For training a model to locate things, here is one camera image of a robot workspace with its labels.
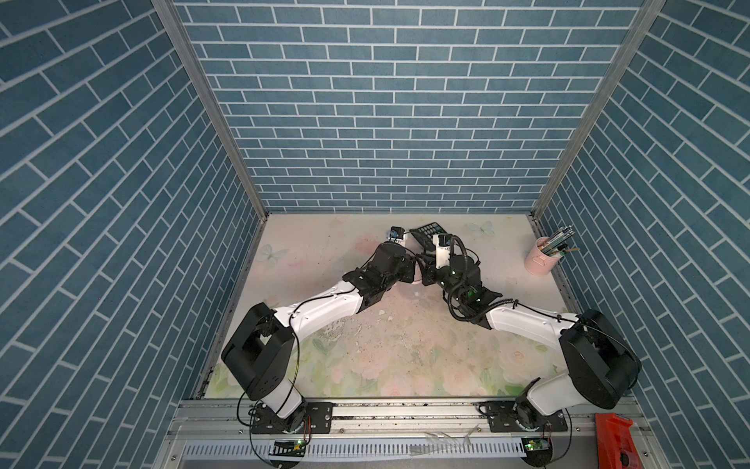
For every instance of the aluminium corner post left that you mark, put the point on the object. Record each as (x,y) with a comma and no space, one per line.
(170,19)

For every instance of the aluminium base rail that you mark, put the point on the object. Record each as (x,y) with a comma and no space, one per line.
(370,417)

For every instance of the pens in pink cup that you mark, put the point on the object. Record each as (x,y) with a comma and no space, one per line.
(556,243)

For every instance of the aluminium corner post right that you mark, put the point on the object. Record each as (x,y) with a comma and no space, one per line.
(642,22)

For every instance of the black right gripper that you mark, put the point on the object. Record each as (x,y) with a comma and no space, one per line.
(429,275)

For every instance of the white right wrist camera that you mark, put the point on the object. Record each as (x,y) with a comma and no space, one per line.
(443,243)

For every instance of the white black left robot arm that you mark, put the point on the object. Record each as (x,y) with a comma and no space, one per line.
(267,340)

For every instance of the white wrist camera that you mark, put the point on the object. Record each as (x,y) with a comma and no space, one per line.
(443,243)
(397,235)

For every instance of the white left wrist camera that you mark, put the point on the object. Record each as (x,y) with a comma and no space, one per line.
(397,235)

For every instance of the white slotted cable duct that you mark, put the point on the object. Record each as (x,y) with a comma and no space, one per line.
(355,449)

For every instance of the black desk calculator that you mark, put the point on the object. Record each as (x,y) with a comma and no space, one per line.
(430,230)

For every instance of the aluminium corner post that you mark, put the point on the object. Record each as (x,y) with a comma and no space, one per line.
(170,19)
(642,22)

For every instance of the red tool box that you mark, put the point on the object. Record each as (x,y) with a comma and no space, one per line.
(615,446)

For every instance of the pink pen holder cup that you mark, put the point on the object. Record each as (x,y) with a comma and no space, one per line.
(537,263)

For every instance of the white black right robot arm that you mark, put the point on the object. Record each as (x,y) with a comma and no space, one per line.
(599,366)

